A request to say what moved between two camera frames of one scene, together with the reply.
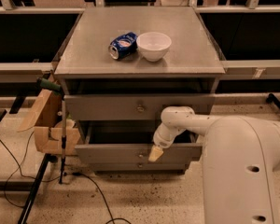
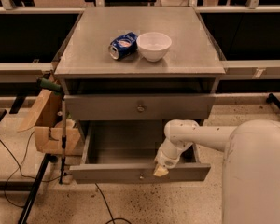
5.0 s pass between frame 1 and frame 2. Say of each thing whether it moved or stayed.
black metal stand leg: stayed
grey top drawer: stayed
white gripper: moved
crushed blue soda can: stayed
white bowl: stayed
